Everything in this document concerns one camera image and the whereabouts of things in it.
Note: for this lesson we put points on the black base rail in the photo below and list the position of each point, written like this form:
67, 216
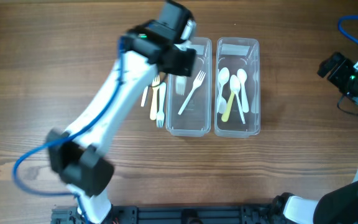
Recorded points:
248, 213

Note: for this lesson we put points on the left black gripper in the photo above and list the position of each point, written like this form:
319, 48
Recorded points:
181, 64

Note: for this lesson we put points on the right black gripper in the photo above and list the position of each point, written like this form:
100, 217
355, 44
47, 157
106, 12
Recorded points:
327, 66

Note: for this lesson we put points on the white fork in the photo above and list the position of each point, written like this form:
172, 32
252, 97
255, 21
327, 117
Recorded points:
144, 96
196, 83

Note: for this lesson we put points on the yellow plastic fork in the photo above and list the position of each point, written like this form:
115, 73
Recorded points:
155, 87

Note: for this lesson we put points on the clear plastic container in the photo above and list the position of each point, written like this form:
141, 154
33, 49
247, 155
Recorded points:
195, 121
237, 108

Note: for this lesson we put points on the right clear plastic container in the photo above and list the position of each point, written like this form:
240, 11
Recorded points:
237, 108

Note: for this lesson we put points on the white fork crossing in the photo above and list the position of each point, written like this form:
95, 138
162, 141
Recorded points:
180, 85

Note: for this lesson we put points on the light blue plastic fork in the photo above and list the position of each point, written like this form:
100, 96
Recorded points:
160, 113

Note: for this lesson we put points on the clear white spoon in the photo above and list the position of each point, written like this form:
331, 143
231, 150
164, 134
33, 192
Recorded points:
223, 78

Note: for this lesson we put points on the left clear plastic container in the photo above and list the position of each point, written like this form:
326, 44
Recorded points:
195, 121

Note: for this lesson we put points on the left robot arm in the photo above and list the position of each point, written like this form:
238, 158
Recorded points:
144, 51

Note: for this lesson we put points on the yellow plastic spoon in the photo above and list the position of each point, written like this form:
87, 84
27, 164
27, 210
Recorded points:
226, 114

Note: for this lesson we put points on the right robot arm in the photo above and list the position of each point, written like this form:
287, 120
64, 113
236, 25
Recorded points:
341, 205

